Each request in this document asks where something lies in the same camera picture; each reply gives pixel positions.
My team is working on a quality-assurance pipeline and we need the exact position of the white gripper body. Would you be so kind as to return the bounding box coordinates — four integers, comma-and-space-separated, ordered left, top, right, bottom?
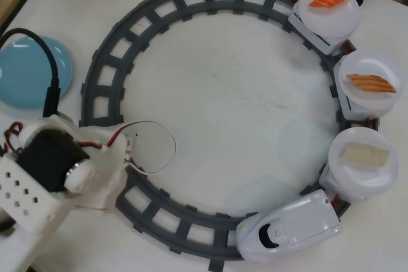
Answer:
47, 113, 109, 209

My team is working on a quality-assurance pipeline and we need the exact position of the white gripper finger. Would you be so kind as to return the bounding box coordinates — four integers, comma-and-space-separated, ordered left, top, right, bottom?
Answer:
95, 169, 128, 212
106, 124, 136, 171

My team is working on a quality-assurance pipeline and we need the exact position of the blue round dish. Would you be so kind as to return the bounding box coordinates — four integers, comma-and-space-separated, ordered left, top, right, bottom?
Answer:
0, 34, 75, 114

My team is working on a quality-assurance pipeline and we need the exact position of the white toy Shinkansen locomotive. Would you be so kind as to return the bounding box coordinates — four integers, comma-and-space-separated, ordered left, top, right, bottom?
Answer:
235, 189, 343, 265

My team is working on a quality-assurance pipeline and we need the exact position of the orange striped shrimp sushi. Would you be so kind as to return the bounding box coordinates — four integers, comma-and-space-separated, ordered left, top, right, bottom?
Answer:
345, 73, 398, 95

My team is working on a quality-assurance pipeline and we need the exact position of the gray circular toy train track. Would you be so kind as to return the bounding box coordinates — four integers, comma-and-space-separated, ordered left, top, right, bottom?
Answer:
78, 0, 382, 272

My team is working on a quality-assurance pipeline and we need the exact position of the white toy train wagon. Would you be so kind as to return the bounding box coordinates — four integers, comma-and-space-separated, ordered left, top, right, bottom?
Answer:
332, 61, 395, 124
318, 162, 358, 205
288, 0, 344, 56

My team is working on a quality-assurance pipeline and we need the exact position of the white round plastic plate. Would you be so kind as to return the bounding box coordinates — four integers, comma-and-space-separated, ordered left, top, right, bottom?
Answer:
337, 50, 402, 111
328, 127, 400, 197
299, 0, 361, 39

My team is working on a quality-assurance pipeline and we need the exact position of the red white servo wire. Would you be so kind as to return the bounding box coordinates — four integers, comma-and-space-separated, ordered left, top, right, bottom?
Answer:
78, 120, 178, 176

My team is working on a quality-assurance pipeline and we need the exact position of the red black servo wire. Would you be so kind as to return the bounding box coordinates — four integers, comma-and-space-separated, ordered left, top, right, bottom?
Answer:
2, 121, 25, 155

